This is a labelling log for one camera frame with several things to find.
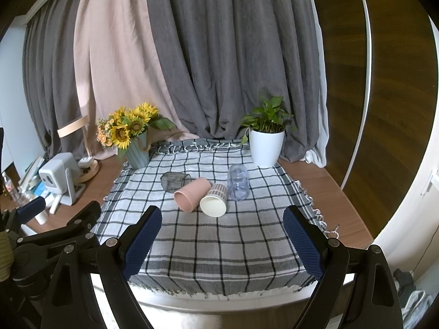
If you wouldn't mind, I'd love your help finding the dark transparent cup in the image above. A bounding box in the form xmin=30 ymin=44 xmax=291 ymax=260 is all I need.
xmin=161 ymin=172 xmax=193 ymax=193

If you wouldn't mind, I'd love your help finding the teal ribbed vase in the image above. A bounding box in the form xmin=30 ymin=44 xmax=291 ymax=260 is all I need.
xmin=125 ymin=130 xmax=152 ymax=169

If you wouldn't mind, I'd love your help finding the clear plastic cup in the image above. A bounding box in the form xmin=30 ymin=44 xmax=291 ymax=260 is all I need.
xmin=227 ymin=164 xmax=250 ymax=202

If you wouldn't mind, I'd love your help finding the checked grey white tablecloth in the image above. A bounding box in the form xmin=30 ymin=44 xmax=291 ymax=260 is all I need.
xmin=92 ymin=138 xmax=340 ymax=297

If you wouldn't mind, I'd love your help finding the pink curtain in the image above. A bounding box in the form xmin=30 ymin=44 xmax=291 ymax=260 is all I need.
xmin=74 ymin=0 xmax=200 ymax=160

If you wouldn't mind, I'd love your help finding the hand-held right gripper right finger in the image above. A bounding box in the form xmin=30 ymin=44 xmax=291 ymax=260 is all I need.
xmin=282 ymin=205 xmax=404 ymax=329

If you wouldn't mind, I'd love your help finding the green leafy plant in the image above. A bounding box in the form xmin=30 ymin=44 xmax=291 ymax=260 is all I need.
xmin=239 ymin=92 xmax=297 ymax=145

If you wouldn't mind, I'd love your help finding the pink curtain tieback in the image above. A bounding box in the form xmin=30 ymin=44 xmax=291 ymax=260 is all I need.
xmin=57 ymin=117 xmax=89 ymax=140

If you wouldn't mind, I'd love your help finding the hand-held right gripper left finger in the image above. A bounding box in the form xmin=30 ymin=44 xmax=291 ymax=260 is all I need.
xmin=40 ymin=206 xmax=163 ymax=329

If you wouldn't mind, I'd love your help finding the grey curtain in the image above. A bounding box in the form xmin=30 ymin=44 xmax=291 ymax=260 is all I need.
xmin=21 ymin=0 xmax=98 ymax=162
xmin=144 ymin=0 xmax=327 ymax=164

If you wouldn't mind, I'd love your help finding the sunflower bouquet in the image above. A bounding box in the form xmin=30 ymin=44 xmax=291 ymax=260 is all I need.
xmin=96 ymin=102 xmax=178 ymax=160

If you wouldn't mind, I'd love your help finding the row of books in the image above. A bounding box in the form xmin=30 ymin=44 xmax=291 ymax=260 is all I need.
xmin=18 ymin=156 xmax=47 ymax=197

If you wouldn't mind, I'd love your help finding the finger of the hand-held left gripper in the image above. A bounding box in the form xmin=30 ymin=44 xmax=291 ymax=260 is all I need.
xmin=14 ymin=197 xmax=47 ymax=226
xmin=19 ymin=201 xmax=102 ymax=264

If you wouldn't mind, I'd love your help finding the white projector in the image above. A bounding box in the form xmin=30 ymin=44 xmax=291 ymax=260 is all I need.
xmin=38 ymin=153 xmax=86 ymax=206

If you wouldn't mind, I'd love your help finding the white patterned paper cup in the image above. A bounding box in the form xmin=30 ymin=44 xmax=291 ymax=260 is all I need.
xmin=199 ymin=182 xmax=229 ymax=218

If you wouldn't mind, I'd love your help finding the pink cup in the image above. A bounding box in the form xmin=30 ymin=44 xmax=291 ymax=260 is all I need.
xmin=173 ymin=177 xmax=212 ymax=213

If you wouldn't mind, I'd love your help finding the round wooden tray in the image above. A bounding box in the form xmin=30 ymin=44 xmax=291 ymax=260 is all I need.
xmin=77 ymin=159 xmax=100 ymax=183

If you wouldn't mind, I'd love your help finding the pile of clothes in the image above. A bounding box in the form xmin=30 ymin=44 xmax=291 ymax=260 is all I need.
xmin=393 ymin=268 xmax=436 ymax=323

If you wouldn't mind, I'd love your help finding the clear water bottle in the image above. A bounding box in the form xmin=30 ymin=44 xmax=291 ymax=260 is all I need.
xmin=1 ymin=173 xmax=23 ymax=207

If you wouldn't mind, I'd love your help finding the white plant pot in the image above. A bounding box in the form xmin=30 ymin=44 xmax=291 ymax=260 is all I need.
xmin=249 ymin=129 xmax=286 ymax=167

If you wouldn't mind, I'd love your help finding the white sheer curtain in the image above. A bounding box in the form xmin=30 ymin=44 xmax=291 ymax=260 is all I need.
xmin=303 ymin=3 xmax=330 ymax=168

